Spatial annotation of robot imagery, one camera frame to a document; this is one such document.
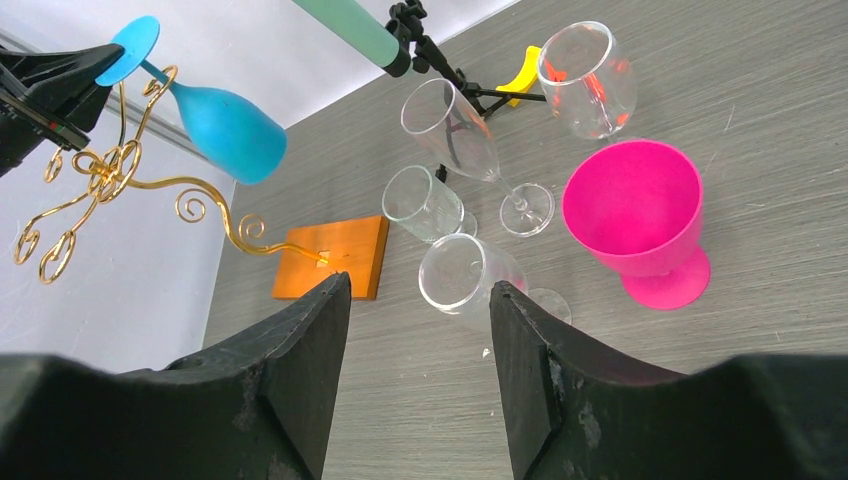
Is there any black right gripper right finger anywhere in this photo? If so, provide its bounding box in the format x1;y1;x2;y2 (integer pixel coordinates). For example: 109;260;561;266
489;281;847;479

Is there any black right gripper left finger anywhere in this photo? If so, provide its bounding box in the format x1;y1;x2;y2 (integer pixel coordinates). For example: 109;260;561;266
1;273;352;479

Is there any yellow curved block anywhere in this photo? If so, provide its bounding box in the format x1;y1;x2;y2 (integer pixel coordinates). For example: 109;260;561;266
495;45;541;93

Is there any mint green microphone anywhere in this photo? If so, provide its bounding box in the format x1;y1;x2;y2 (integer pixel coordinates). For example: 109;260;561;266
294;0;412;78

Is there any blue wine glass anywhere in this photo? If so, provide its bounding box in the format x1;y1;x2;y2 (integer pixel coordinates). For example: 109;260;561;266
95;15;288;185

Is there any black tripod mic stand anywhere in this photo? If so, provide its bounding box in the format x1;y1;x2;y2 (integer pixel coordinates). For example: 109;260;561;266
385;0;548;183

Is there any gold wire glass rack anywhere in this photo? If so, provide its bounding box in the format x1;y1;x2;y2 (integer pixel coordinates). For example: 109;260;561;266
13;65;328;285

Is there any clear patterned tumbler glass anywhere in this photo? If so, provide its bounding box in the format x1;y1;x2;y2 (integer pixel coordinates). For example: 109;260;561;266
381;165;478;244

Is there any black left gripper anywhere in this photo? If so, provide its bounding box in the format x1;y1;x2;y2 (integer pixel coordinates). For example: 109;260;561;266
1;43;124;175

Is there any pink wine glass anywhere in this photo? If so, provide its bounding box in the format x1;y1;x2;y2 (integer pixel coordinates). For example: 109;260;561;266
561;139;711;310

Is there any orange wooden rack base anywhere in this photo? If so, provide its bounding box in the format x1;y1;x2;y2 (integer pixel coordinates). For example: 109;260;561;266
271;215;389;300

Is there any clear tall flute glass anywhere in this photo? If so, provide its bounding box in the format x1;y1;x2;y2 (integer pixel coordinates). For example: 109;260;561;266
400;78;555;238

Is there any clear stemmed wine glass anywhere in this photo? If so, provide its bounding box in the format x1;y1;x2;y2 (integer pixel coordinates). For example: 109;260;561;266
536;21;637;140

